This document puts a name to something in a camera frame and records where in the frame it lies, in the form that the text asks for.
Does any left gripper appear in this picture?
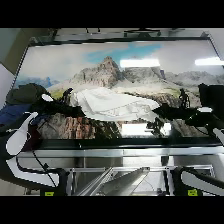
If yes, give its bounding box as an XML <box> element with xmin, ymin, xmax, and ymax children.
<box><xmin>54</xmin><ymin>100</ymin><xmax>87</xmax><ymax>119</ymax></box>

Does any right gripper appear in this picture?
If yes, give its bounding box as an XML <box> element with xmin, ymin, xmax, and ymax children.
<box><xmin>152</xmin><ymin>103</ymin><xmax>185</xmax><ymax>123</ymax></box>

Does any white shirt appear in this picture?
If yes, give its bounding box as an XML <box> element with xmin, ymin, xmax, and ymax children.
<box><xmin>70</xmin><ymin>86</ymin><xmax>161</xmax><ymax>123</ymax></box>

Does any dark red garment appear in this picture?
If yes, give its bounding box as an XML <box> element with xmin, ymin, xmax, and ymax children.
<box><xmin>28</xmin><ymin>121</ymin><xmax>44</xmax><ymax>152</ymax></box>

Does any dark grey garment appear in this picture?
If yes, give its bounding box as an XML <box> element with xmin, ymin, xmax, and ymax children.
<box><xmin>5</xmin><ymin>82</ymin><xmax>52</xmax><ymax>105</ymax></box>

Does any black garment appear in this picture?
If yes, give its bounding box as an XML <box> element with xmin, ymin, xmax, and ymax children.
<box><xmin>198</xmin><ymin>83</ymin><xmax>224</xmax><ymax>117</ymax></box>

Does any blue garment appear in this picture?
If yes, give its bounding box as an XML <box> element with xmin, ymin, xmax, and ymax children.
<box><xmin>0</xmin><ymin>102</ymin><xmax>36</xmax><ymax>128</ymax></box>

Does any black cable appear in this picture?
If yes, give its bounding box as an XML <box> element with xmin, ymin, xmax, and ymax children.
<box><xmin>30</xmin><ymin>149</ymin><xmax>52</xmax><ymax>188</ymax></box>

